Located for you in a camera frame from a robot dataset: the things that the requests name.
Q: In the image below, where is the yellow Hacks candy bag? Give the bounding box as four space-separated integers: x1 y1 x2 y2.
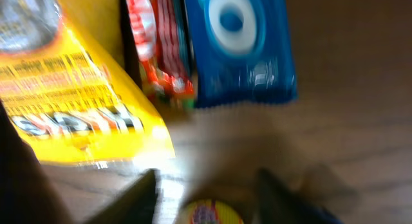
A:
1 0 174 164

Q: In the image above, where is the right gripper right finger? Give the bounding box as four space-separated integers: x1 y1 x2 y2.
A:
256 169 342 224

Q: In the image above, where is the blue Oreo cookie pack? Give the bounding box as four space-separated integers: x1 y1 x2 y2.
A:
185 0 297 107

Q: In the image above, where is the red striped candy pack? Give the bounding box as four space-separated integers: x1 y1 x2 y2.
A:
126 0 196 109

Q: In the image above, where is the yellow round candy tub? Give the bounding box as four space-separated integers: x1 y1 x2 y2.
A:
174 199 244 224

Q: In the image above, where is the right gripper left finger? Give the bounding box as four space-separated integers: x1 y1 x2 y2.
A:
86 169 158 224

